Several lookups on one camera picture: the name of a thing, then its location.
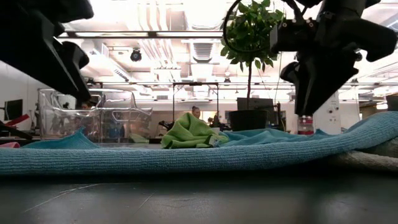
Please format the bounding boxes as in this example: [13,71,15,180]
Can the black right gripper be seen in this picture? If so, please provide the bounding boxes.
[280,0,398,116]

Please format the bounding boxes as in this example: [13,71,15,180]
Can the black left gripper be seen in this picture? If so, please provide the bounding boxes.
[0,0,95,102]

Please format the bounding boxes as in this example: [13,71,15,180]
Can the clear plastic bin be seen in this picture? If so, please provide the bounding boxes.
[37,88,154,144]

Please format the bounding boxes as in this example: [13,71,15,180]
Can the grey waffle microfiber towel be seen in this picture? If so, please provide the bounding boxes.
[326,136,398,172]

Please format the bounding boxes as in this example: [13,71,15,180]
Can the green microfiber towel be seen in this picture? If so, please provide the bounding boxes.
[160,112,229,149]

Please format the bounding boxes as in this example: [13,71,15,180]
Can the light blue microfiber towel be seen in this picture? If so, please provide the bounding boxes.
[0,111,398,177]

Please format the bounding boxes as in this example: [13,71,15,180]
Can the white pillar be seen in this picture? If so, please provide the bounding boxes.
[312,90,342,135]

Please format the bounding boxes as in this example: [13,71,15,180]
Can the black monitor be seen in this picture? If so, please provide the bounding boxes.
[4,99,23,121]

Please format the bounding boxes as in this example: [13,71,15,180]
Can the green potted plant black pot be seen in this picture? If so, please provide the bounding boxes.
[220,0,285,132]

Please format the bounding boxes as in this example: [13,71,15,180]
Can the red angled bar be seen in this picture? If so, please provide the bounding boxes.
[4,114,30,127]

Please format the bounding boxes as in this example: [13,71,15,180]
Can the black ceiling spotlight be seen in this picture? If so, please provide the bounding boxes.
[129,48,143,62]

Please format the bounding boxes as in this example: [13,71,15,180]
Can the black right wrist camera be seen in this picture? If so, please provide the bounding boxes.
[269,17,320,54]

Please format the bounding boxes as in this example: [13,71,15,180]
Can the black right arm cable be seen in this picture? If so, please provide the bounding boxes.
[222,0,280,54]

